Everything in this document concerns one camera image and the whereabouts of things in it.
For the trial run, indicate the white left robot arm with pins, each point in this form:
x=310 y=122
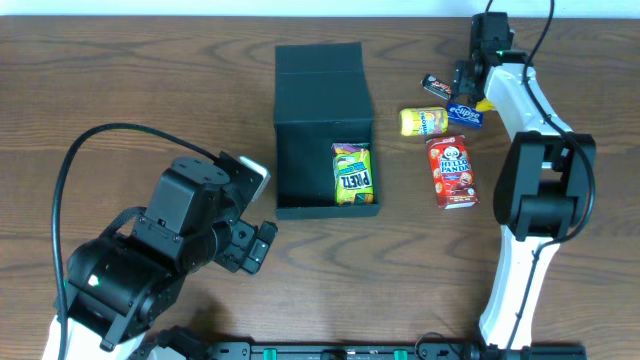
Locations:
x=120 y=282

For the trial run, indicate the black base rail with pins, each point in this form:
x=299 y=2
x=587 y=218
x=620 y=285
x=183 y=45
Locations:
x=428 y=350

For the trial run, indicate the yellow snack bag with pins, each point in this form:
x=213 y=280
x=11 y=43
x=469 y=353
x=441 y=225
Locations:
x=484 y=106

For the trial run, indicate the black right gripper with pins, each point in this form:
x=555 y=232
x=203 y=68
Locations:
x=463 y=77

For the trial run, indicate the black gift box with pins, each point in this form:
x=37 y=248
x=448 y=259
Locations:
x=321 y=98

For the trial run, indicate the red hello panda box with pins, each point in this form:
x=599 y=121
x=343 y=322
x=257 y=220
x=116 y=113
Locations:
x=454 y=180

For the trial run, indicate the blue eclipse mint tin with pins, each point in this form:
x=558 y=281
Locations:
x=464 y=115

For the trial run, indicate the green pretz box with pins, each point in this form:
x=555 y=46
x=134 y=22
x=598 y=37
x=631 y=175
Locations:
x=352 y=174

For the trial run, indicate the yellow candy jar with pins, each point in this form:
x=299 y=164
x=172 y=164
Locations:
x=423 y=121

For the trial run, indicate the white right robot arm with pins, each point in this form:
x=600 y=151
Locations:
x=545 y=191

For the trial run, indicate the black chocolate bar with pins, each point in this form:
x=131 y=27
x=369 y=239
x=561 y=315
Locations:
x=436 y=86

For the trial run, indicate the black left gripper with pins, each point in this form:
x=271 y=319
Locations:
x=248 y=245

